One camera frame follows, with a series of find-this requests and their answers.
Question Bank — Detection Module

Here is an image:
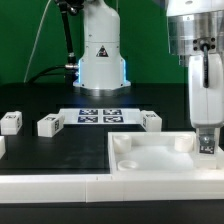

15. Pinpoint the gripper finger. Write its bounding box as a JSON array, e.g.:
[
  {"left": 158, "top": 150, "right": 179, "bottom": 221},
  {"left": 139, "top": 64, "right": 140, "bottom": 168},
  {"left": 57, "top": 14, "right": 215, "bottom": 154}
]
[{"left": 199, "top": 128, "right": 215, "bottom": 144}]

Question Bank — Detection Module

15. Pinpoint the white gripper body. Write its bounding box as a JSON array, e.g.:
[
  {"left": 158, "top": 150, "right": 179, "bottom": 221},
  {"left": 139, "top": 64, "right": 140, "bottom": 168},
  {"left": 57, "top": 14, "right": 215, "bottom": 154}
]
[{"left": 188, "top": 54, "right": 224, "bottom": 128}]

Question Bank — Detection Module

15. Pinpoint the white square table top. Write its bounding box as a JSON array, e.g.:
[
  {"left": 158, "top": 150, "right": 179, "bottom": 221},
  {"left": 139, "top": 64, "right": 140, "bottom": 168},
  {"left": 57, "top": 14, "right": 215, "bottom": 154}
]
[{"left": 108, "top": 132, "right": 224, "bottom": 174}]

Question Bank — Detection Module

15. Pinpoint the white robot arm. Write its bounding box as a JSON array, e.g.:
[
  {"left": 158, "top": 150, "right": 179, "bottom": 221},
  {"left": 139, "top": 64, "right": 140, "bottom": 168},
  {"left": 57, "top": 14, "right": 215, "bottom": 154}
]
[{"left": 74, "top": 0, "right": 224, "bottom": 146}]

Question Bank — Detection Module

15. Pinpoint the white marker tag sheet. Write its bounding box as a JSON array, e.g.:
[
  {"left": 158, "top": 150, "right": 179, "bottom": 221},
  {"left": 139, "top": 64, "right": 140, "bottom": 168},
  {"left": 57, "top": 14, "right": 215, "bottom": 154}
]
[{"left": 59, "top": 108, "right": 141, "bottom": 125}]

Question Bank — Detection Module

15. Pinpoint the white left fence piece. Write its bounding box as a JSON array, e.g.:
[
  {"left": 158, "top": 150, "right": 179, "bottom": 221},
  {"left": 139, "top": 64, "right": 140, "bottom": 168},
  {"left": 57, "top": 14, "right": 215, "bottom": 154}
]
[{"left": 0, "top": 136, "right": 6, "bottom": 159}]

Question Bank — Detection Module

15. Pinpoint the white front fence wall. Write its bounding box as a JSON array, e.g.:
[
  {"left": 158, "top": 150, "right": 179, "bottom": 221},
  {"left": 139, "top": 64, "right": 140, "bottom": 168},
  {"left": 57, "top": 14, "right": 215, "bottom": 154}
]
[{"left": 0, "top": 171, "right": 224, "bottom": 203}]

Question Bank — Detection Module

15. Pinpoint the black cable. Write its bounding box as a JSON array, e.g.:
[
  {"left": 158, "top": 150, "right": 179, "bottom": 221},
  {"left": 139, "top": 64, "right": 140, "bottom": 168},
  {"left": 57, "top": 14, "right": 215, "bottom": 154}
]
[{"left": 26, "top": 64, "right": 79, "bottom": 84}]

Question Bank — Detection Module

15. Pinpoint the white thin cable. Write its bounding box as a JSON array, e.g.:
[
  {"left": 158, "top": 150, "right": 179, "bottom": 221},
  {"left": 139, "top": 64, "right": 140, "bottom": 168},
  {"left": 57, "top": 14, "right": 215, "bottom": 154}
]
[{"left": 23, "top": 0, "right": 54, "bottom": 84}]

